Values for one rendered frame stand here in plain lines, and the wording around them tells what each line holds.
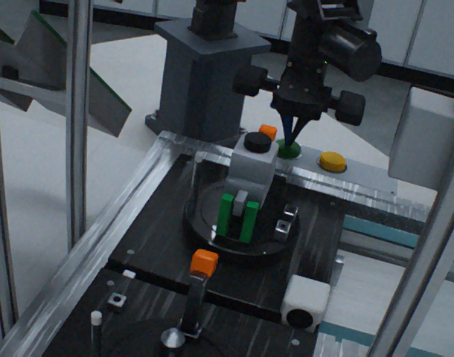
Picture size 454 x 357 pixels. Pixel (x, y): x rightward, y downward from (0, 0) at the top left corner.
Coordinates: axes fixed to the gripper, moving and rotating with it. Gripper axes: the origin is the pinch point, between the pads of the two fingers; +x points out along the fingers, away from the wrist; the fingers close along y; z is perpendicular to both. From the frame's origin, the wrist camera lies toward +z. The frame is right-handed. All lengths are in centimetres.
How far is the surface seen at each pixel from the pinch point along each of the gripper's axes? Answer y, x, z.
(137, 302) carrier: -8.1, 3.7, 38.0
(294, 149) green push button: 1.0, 3.6, 0.7
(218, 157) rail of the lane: -8.8, 4.8, 6.3
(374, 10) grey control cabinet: 11, 59, -281
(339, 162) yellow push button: 8.0, 3.6, 0.6
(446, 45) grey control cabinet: 60, 70, -288
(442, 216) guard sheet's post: 16.3, -16.2, 37.8
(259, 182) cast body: -0.3, -4.9, 23.9
